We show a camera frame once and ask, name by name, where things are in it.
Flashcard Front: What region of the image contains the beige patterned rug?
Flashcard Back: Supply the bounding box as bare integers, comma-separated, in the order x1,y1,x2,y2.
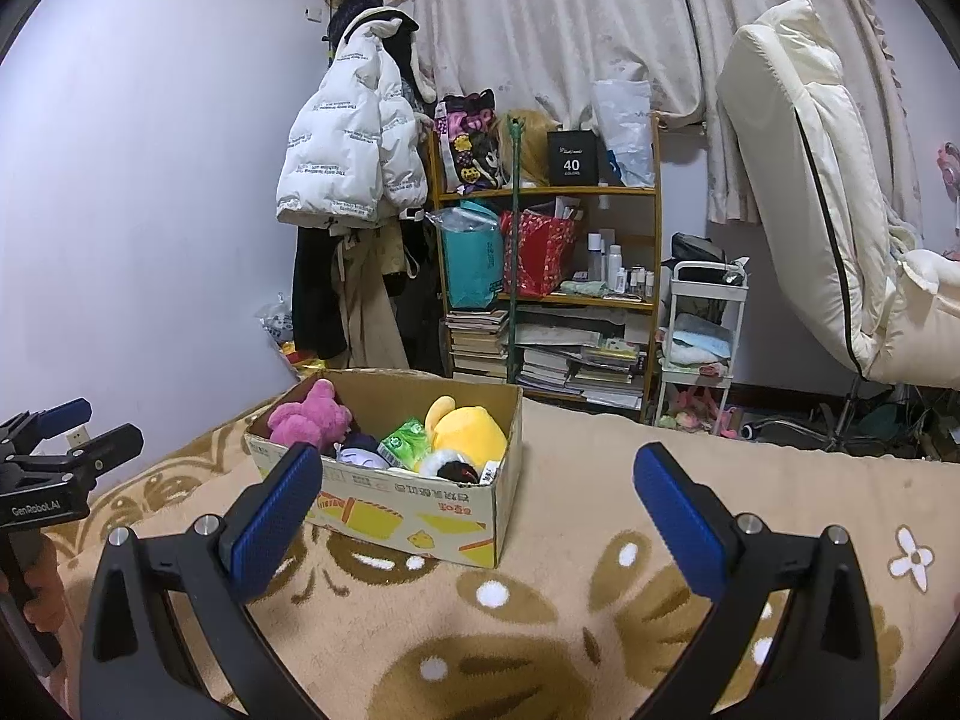
44,388,960,720

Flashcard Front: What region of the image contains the wall socket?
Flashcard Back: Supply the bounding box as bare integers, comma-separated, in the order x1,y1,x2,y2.
65,426,89,449

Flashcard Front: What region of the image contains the beige hanging coat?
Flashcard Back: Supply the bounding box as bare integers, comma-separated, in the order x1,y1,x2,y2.
335,229,409,369

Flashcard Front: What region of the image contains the yellow dog plush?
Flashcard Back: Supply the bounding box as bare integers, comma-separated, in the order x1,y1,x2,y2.
425,395,508,472

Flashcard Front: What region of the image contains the stack of books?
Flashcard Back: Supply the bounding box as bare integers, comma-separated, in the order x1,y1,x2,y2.
444,309,509,380

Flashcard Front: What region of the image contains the teal bag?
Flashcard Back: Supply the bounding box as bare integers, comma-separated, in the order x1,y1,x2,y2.
439,200,503,309

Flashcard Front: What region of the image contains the pink pig plush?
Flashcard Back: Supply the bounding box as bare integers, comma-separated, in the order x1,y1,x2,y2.
267,379,353,452

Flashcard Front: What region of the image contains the person's left hand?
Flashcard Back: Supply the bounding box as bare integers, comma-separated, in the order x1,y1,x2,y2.
23,535,67,634

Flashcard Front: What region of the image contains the curtain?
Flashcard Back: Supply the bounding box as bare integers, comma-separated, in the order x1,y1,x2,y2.
413,0,921,224

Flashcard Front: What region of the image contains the cardboard box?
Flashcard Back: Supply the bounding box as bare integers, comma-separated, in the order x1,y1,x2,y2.
275,369,524,569

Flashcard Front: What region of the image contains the green tissue pack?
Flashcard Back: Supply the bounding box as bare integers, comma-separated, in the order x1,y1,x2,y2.
377,418,431,473

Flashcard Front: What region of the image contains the white puffer jacket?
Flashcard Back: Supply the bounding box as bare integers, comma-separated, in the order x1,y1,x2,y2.
277,5,436,229

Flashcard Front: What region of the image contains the black tissue pack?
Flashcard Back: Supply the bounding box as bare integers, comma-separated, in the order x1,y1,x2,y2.
480,460,501,486

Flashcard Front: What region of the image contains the green pole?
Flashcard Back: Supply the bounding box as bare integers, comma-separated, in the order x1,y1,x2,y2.
506,117,524,383

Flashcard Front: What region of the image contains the purple haired plush doll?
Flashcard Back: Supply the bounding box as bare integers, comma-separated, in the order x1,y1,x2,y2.
335,431,391,470

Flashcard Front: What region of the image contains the pink white plush toy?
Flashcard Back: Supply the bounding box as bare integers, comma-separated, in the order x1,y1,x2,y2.
418,449,480,484

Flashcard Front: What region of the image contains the red gift bag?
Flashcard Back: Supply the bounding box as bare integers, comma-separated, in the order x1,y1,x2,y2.
500,210,578,298

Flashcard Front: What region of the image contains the black box with 40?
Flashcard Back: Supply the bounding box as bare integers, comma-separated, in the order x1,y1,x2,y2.
547,130,599,185

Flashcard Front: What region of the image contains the cream recliner chair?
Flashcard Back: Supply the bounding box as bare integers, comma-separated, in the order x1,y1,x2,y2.
718,0,958,388

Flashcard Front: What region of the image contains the plastic bag of toys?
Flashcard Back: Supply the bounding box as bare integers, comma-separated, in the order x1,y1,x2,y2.
254,293,327,379

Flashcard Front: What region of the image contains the wooden shelf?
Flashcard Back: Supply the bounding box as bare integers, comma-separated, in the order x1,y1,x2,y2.
427,110,662,418

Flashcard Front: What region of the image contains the white utility cart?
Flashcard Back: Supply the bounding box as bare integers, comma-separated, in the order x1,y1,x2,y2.
654,257,748,436

